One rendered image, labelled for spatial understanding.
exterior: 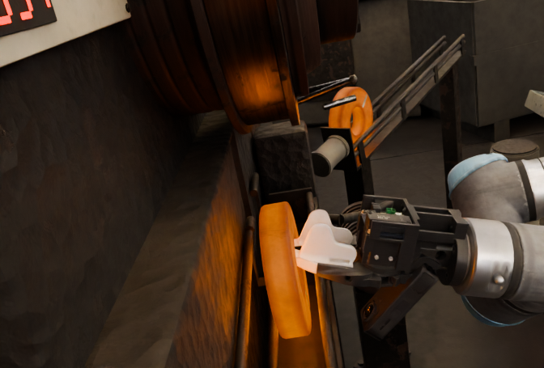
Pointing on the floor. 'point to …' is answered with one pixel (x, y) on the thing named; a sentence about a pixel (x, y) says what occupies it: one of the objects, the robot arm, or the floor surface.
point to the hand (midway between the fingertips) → (284, 254)
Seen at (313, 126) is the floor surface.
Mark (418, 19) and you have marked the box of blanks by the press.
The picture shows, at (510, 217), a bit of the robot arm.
